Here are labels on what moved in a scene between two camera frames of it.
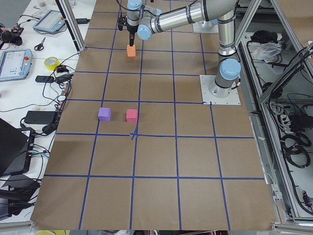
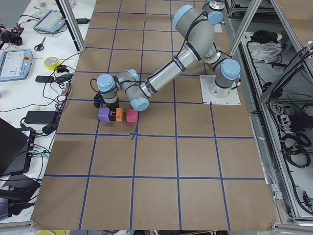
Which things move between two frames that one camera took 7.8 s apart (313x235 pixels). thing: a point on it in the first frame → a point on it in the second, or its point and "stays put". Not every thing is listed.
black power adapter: x=82 y=20 stays put
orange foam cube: x=131 y=51 → x=119 y=115
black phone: x=44 y=79 stays put
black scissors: x=39 y=47 stays put
